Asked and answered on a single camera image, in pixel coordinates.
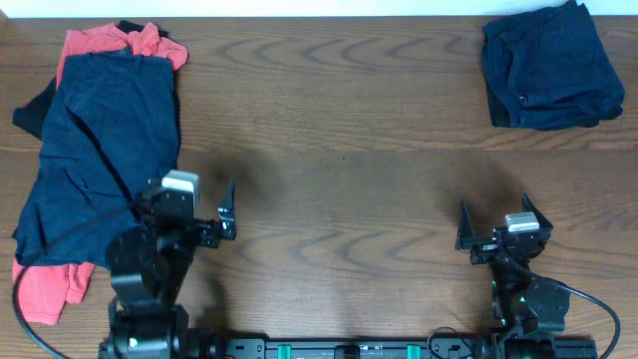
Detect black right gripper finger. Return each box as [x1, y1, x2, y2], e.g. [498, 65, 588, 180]
[455, 200, 479, 250]
[521, 192, 553, 233]

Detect navy blue shorts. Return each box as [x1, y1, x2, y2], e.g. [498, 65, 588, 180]
[481, 1, 625, 131]

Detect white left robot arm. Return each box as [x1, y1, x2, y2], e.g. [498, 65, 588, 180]
[98, 180, 237, 359]

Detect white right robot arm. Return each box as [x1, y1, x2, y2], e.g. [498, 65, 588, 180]
[455, 195, 570, 358]

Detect black folded garment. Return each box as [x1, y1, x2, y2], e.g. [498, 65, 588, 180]
[486, 85, 511, 128]

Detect navy garment on pile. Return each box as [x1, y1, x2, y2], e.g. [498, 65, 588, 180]
[14, 49, 180, 266]

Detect coral red garment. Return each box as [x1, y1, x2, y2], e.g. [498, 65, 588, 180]
[13, 21, 188, 325]

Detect black garment under pile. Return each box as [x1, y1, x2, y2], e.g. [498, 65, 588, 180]
[13, 20, 187, 140]

